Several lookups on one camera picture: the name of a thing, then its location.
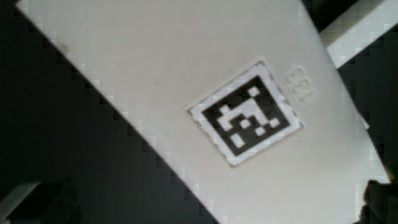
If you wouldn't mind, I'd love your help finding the white right fence rail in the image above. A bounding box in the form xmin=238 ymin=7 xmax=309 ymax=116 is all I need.
xmin=320 ymin=0 xmax=398 ymax=67

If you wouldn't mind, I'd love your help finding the small white cabinet top block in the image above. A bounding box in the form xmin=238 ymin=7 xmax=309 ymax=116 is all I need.
xmin=16 ymin=0 xmax=387 ymax=224

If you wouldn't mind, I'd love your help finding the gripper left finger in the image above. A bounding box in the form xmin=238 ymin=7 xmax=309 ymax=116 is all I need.
xmin=0 ymin=181 xmax=80 ymax=224

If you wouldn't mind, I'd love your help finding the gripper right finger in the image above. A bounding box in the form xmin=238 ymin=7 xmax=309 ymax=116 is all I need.
xmin=354 ymin=180 xmax=398 ymax=224

